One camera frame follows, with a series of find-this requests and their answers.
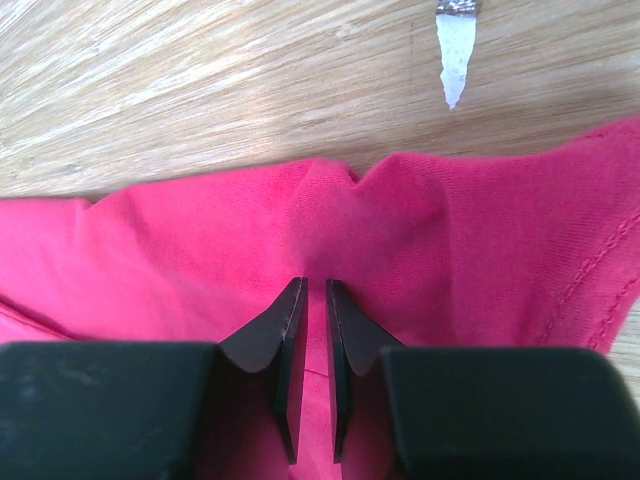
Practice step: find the pink t shirt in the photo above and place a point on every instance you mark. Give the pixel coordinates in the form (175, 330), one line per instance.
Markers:
(540, 250)

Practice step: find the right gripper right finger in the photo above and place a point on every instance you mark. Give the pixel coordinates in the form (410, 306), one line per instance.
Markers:
(361, 431)

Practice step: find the white paper scrap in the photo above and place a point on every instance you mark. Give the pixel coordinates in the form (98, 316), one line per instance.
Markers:
(456, 22)

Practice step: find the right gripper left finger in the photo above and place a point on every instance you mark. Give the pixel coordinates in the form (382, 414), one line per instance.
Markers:
(274, 343)

